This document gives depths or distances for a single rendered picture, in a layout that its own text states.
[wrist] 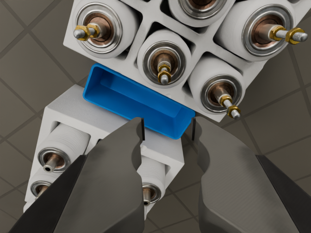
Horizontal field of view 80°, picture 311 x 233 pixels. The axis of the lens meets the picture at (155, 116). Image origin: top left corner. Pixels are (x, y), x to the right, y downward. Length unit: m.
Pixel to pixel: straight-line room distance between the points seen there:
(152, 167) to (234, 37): 0.35
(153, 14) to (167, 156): 0.34
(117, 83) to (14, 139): 0.49
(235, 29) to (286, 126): 0.52
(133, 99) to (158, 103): 0.09
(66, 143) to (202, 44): 0.37
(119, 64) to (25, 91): 0.43
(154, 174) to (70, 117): 0.25
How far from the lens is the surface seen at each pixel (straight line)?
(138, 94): 0.62
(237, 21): 0.35
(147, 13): 0.40
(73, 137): 0.50
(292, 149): 0.88
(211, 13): 0.33
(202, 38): 0.41
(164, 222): 1.08
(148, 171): 0.50
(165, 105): 0.63
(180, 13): 0.33
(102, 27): 0.32
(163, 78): 0.24
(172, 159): 0.53
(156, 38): 0.33
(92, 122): 0.51
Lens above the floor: 0.58
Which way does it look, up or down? 62 degrees down
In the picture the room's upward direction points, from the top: 176 degrees counter-clockwise
